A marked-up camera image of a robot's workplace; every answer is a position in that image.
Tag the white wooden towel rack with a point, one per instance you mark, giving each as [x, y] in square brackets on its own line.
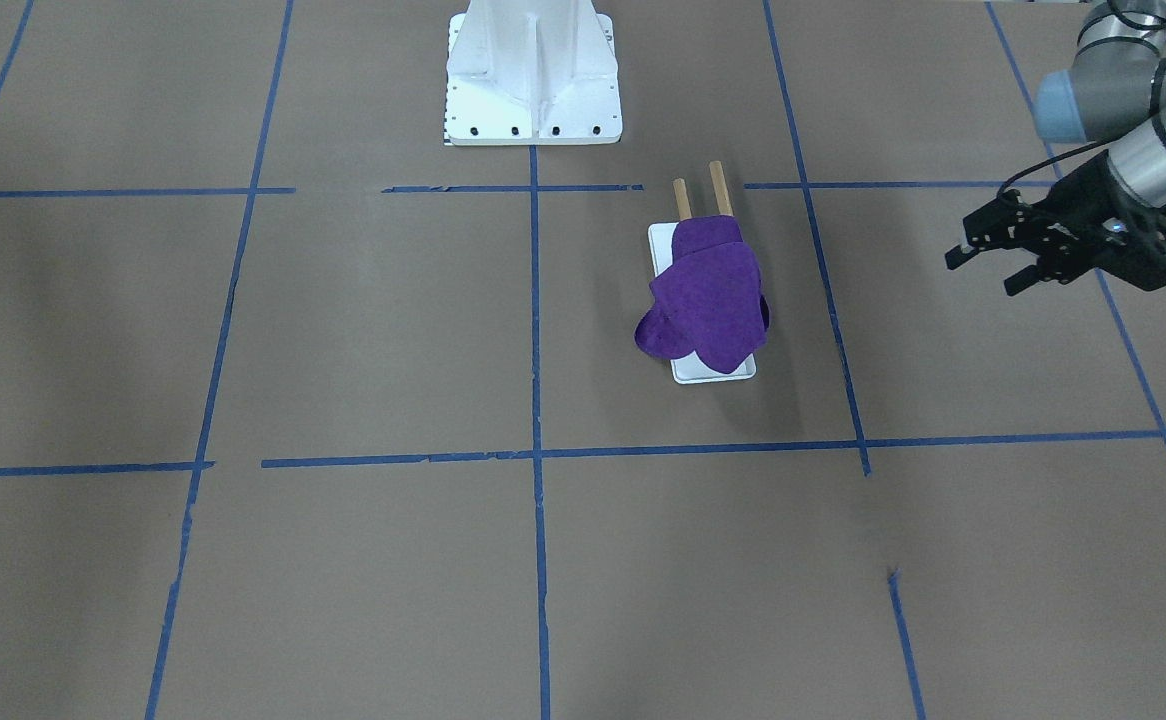
[689, 370]

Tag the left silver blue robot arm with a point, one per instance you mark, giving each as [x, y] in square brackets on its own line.
[1113, 97]

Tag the purple towel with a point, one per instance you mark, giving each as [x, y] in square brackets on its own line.
[707, 296]

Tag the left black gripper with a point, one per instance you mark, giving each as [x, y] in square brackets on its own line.
[1089, 198]

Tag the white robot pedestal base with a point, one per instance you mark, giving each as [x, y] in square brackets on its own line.
[532, 73]

